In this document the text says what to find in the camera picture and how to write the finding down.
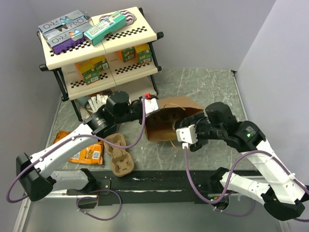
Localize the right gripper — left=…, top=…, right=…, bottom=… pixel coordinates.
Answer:
left=184, top=112, right=225, bottom=151

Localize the brown paper bag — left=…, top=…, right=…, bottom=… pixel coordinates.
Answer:
left=145, top=96, right=203, bottom=142

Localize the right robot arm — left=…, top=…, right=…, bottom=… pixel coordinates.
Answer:
left=172, top=102, right=309, bottom=222

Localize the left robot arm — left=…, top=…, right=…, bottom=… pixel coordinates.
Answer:
left=15, top=91, right=148, bottom=202

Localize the purple wavy round pack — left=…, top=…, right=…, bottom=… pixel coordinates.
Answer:
left=99, top=10, right=137, bottom=26

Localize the cup of straws and napkins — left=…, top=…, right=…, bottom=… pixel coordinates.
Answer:
left=84, top=94, right=108, bottom=114

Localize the cream three-tier shelf rack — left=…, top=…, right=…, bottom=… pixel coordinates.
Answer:
left=37, top=7, right=164, bottom=121

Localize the cardboard cup carrier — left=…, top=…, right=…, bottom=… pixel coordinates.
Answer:
left=104, top=133, right=135, bottom=177

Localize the orange snack bag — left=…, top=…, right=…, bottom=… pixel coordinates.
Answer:
left=68, top=141, right=104, bottom=165

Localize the yellow green box right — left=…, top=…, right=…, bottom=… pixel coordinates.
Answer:
left=135, top=43, right=152, bottom=64

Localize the orange green box right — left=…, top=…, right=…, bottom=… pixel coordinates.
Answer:
left=116, top=47, right=135, bottom=62

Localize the yellow green snack box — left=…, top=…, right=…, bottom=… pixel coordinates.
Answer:
left=82, top=56, right=109, bottom=85

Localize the orange green snack box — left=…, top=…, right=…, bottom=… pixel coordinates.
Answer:
left=74, top=59, right=95, bottom=74

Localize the teal carton box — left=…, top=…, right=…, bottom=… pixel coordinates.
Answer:
left=84, top=11, right=126, bottom=46

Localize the purple RO box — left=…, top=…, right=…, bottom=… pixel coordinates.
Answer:
left=43, top=21, right=92, bottom=55

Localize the silver blue RO box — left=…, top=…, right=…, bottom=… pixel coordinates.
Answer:
left=38, top=10, right=90, bottom=33

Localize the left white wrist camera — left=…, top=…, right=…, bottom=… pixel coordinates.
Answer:
left=143, top=93, right=159, bottom=117

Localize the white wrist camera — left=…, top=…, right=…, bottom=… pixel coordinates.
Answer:
left=143, top=93, right=159, bottom=117
left=176, top=124, right=197, bottom=149

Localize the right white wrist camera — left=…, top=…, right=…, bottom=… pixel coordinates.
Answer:
left=176, top=124, right=197, bottom=149

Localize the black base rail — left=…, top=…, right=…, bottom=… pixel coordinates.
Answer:
left=24, top=169, right=266, bottom=206

